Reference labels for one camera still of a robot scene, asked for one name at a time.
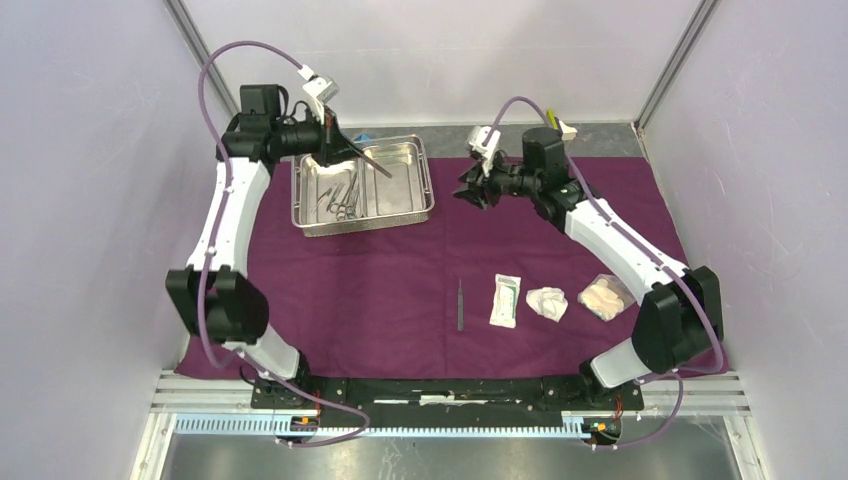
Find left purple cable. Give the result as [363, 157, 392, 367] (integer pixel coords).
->
[197, 40, 372, 449]

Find beige gauze roll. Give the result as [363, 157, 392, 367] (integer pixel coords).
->
[577, 274, 636, 322]

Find purple cable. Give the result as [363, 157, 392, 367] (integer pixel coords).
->
[487, 96, 726, 452]
[197, 40, 372, 449]

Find metal instrument tray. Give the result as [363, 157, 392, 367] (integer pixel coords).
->
[292, 135, 435, 237]

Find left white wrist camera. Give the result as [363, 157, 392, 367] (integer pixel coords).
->
[297, 64, 340, 124]

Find yellow green white object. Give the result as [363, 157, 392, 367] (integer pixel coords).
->
[545, 109, 578, 142]

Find steel scalpel handle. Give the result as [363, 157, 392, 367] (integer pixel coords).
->
[360, 151, 393, 179]
[457, 278, 464, 332]

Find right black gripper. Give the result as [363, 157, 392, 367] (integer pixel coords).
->
[453, 147, 541, 211]

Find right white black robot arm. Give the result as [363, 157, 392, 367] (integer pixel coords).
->
[453, 126, 725, 408]

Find white gauze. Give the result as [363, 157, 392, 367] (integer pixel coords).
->
[525, 287, 569, 322]

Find aluminium frame rail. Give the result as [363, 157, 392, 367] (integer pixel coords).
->
[130, 371, 769, 479]

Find purple cloth wrap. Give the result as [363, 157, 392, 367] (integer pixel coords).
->
[176, 156, 731, 380]

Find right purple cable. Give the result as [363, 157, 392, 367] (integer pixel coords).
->
[487, 96, 726, 452]

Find steel forceps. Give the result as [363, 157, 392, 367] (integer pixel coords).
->
[323, 184, 343, 214]

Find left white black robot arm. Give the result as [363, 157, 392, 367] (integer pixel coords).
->
[165, 77, 363, 408]

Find white sterile packet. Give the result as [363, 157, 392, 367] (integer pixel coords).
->
[489, 274, 521, 329]

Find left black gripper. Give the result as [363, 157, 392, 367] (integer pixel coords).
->
[274, 106, 366, 170]

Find steel surgical scissors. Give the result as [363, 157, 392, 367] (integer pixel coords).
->
[329, 173, 360, 220]

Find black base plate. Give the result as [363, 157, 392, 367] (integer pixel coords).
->
[250, 374, 645, 429]

